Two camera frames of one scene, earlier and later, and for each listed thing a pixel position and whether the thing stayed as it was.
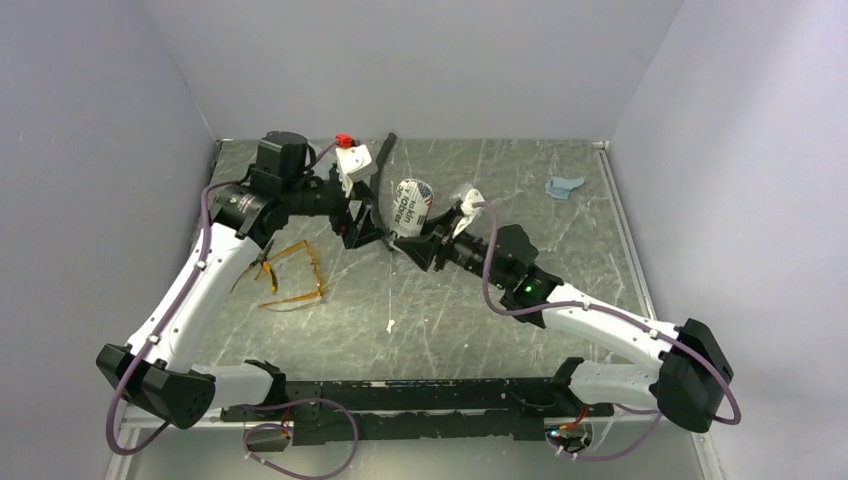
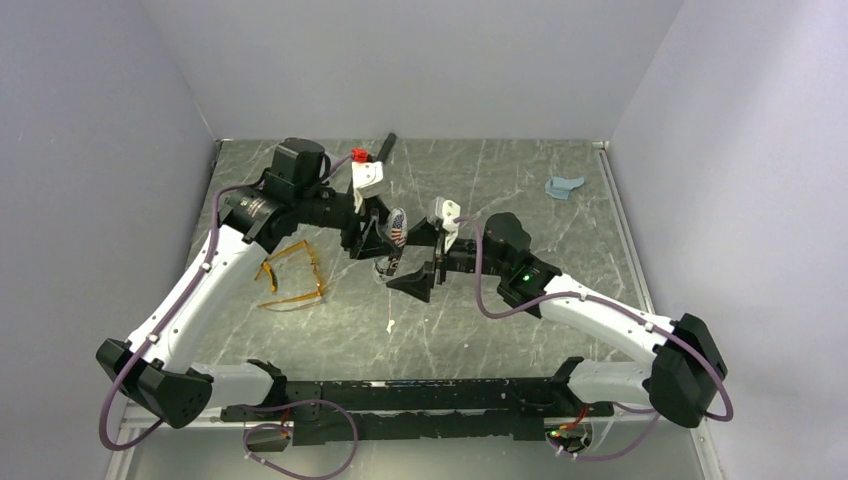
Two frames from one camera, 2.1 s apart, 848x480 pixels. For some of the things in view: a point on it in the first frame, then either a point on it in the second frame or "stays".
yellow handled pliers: [267, 268] stays
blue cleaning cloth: [560, 187] stays
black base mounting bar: [339, 413] stays
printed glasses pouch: [410, 207] -> [397, 224]
